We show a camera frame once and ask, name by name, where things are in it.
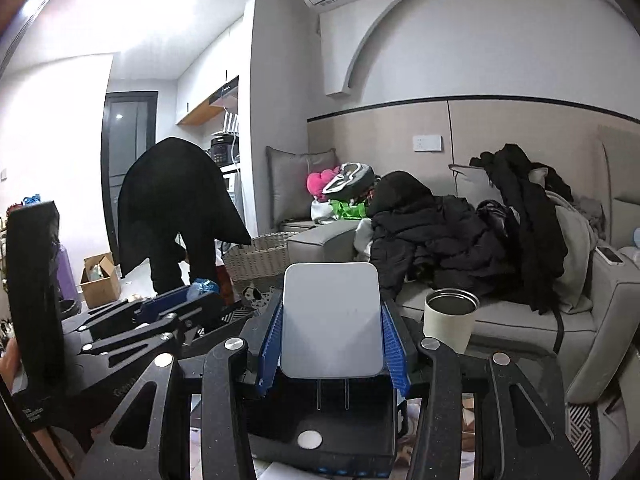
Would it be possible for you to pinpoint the white square charger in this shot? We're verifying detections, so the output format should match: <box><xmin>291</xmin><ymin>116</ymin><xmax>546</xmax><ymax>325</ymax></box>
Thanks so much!
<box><xmin>280</xmin><ymin>262</ymin><xmax>384</xmax><ymax>379</ymax></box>

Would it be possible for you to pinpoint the blue small bottle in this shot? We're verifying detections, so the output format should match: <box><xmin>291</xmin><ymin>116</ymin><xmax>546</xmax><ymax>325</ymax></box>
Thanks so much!
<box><xmin>186</xmin><ymin>278</ymin><xmax>219</xmax><ymax>301</ymax></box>

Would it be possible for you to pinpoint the person's left hand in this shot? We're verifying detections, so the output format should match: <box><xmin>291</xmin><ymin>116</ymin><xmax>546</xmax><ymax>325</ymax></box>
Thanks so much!
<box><xmin>0</xmin><ymin>338</ymin><xmax>21</xmax><ymax>391</ymax></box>

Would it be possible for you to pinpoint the anime printed desk mat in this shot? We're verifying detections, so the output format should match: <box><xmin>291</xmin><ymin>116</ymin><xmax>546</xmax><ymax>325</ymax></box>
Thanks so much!
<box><xmin>195</xmin><ymin>375</ymin><xmax>462</xmax><ymax>479</ymax></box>

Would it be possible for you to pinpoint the cream tumbler cup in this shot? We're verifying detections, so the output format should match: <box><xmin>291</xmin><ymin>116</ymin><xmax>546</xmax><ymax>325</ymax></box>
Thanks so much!
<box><xmin>423</xmin><ymin>288</ymin><xmax>480</xmax><ymax>354</ymax></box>

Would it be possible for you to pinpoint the cardboard box on floor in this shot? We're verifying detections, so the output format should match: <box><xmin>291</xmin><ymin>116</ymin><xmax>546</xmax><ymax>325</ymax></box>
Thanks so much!
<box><xmin>80</xmin><ymin>252</ymin><xmax>120</xmax><ymax>309</ymax></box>

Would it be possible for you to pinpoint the black cardboard box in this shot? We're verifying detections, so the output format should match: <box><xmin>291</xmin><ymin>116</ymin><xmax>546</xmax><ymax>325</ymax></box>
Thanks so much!
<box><xmin>179</xmin><ymin>303</ymin><xmax>409</xmax><ymax>480</ymax></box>

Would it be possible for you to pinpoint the person in black clothes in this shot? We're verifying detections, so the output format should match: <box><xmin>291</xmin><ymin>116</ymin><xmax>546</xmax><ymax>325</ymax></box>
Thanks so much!
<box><xmin>117</xmin><ymin>136</ymin><xmax>252</xmax><ymax>295</ymax></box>

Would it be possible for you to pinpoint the purple yoga mat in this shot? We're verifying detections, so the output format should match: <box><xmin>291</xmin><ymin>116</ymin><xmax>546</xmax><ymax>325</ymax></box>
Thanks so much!
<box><xmin>56</xmin><ymin>245</ymin><xmax>81</xmax><ymax>315</ymax></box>

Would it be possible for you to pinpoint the wicker basket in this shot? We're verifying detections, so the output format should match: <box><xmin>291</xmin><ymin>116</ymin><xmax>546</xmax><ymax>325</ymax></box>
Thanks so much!
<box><xmin>222</xmin><ymin>232</ymin><xmax>294</xmax><ymax>282</ymax></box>

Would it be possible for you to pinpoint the black jacket pile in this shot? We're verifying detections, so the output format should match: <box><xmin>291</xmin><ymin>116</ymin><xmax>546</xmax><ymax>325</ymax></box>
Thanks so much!
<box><xmin>366</xmin><ymin>142</ymin><xmax>576</xmax><ymax>316</ymax></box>

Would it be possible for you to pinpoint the grey cushion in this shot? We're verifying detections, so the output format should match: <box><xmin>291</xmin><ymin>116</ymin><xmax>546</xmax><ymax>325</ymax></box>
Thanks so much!
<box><xmin>266</xmin><ymin>146</ymin><xmax>338</xmax><ymax>229</ymax></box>

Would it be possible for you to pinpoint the black microwave oven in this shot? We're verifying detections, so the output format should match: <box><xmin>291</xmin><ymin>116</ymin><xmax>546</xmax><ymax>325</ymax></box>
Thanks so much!
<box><xmin>209</xmin><ymin>132</ymin><xmax>240</xmax><ymax>167</ymax></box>

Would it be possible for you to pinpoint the pink plush toy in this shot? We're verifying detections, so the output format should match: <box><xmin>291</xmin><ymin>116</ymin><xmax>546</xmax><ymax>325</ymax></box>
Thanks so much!
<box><xmin>306</xmin><ymin>167</ymin><xmax>340</xmax><ymax>203</ymax></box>

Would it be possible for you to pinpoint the black glass door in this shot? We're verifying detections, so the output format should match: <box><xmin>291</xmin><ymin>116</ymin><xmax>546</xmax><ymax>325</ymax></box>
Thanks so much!
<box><xmin>100</xmin><ymin>91</ymin><xmax>158</xmax><ymax>264</ymax></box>

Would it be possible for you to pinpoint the grey black helmet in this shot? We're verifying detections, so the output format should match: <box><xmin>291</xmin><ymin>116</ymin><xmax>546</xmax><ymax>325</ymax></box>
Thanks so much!
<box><xmin>322</xmin><ymin>162</ymin><xmax>375</xmax><ymax>202</ymax></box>

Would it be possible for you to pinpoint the light blue pillow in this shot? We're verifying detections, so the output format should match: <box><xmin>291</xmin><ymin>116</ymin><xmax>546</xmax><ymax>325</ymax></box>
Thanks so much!
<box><xmin>631</xmin><ymin>228</ymin><xmax>640</xmax><ymax>266</ymax></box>

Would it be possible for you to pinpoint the white wall switch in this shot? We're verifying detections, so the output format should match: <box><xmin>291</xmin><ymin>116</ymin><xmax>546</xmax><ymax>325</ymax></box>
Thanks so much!
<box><xmin>412</xmin><ymin>134</ymin><xmax>444</xmax><ymax>153</ymax></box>

